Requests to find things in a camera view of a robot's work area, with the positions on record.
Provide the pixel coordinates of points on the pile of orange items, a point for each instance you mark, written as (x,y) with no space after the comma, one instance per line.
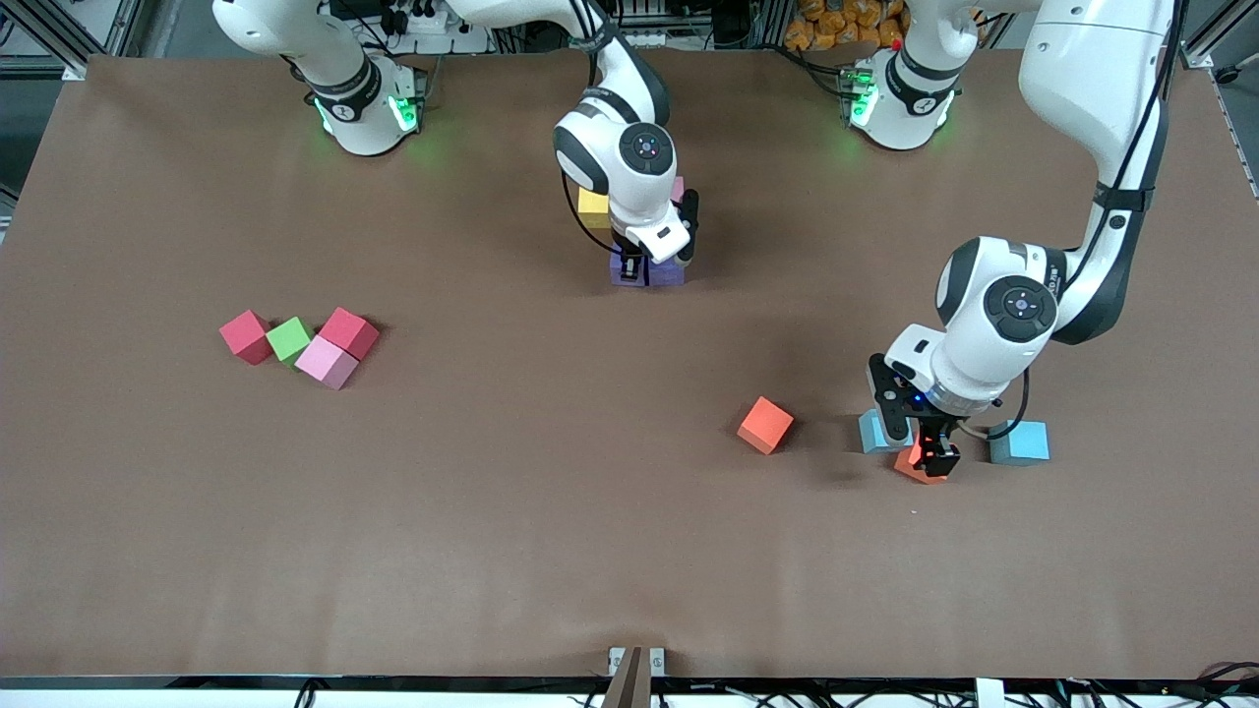
(846,25)

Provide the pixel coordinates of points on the front camera mount bracket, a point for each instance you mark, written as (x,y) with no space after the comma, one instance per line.
(637,678)

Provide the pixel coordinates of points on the purple foam cube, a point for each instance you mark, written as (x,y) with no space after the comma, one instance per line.
(669,273)
(618,275)

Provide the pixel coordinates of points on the green foam cube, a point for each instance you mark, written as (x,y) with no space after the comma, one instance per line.
(289,337)

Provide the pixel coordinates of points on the white power strip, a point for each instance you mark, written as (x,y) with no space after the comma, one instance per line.
(423,20)

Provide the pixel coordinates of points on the yellow foam cube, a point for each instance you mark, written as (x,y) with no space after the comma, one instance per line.
(592,208)

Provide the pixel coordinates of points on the red foam cube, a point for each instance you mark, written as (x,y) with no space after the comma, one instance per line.
(243,332)
(347,327)

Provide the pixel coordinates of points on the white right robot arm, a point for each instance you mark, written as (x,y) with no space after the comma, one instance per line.
(639,197)

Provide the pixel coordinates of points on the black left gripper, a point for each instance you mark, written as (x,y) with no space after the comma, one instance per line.
(935,435)

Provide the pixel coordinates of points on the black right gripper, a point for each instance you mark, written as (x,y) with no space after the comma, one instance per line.
(630,261)

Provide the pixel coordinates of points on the brown table cover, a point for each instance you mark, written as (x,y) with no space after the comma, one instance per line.
(629,551)

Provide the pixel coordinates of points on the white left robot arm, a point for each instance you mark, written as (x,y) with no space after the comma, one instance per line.
(984,364)

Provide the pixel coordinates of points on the aluminium frame profile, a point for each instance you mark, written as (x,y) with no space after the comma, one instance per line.
(123,25)
(1195,57)

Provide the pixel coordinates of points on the orange foam cube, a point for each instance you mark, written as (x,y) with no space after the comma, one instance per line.
(910,469)
(766,423)

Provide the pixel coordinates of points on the blue foam cube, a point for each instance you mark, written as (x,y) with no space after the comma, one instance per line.
(1028,444)
(870,433)

